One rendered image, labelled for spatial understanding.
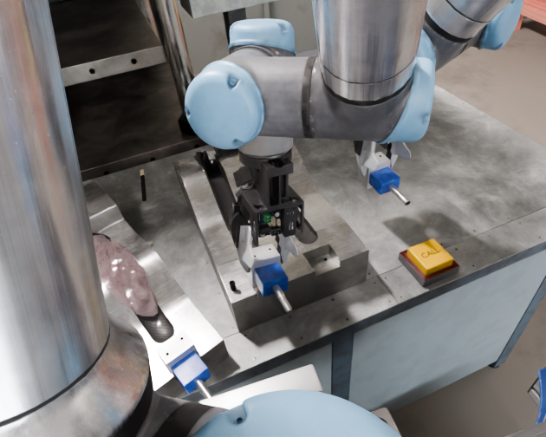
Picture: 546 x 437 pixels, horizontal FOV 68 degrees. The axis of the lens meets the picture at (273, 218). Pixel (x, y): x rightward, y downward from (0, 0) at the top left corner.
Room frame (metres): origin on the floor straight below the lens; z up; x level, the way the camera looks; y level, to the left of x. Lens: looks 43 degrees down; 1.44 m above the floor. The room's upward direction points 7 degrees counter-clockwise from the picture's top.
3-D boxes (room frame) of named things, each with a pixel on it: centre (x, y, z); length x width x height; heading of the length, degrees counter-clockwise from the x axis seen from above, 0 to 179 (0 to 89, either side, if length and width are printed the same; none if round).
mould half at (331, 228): (0.68, 0.04, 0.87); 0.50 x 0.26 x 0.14; 17
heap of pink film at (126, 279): (0.49, 0.34, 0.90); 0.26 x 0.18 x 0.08; 35
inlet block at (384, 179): (0.61, -0.23, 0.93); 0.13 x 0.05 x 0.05; 18
